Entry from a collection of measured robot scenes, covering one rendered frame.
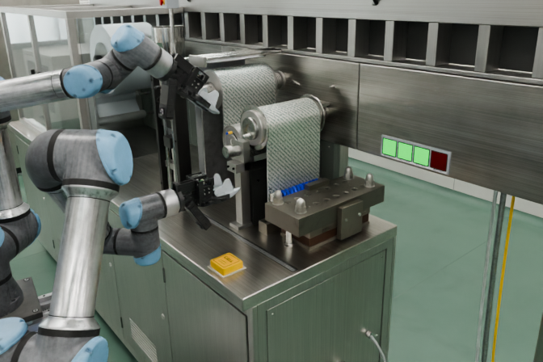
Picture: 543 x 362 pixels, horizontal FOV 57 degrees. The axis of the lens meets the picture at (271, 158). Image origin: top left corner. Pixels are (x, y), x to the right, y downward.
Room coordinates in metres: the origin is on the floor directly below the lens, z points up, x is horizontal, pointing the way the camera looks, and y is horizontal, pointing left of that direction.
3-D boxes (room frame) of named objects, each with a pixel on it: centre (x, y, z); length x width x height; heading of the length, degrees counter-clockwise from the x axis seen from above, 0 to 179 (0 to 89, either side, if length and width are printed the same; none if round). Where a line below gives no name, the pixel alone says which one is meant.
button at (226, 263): (1.29, 0.14, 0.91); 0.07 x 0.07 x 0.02; 39
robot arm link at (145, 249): (1.25, 0.37, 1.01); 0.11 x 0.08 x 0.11; 81
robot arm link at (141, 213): (1.24, 0.35, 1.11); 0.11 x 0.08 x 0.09; 129
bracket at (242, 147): (1.56, 0.11, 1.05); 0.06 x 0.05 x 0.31; 129
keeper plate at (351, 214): (1.46, -0.25, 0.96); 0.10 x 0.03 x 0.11; 129
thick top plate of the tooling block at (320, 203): (1.52, -0.18, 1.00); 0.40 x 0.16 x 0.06; 129
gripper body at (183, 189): (1.34, 0.23, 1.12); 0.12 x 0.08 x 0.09; 129
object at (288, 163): (1.59, -0.08, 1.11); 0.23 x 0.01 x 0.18; 129
